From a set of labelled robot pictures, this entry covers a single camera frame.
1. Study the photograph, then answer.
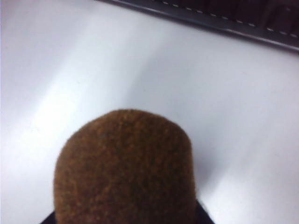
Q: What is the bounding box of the brown fuzzy kiwi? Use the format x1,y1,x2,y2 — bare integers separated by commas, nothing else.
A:
53,108,199,224

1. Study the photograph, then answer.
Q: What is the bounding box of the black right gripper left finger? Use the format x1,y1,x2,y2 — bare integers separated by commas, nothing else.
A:
40,210,58,224

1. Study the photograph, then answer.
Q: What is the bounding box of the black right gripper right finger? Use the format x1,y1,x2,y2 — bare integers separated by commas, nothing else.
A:
195,199,217,224

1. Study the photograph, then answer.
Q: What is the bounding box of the black mechanical keyboard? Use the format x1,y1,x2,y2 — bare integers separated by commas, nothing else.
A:
100,0,299,52

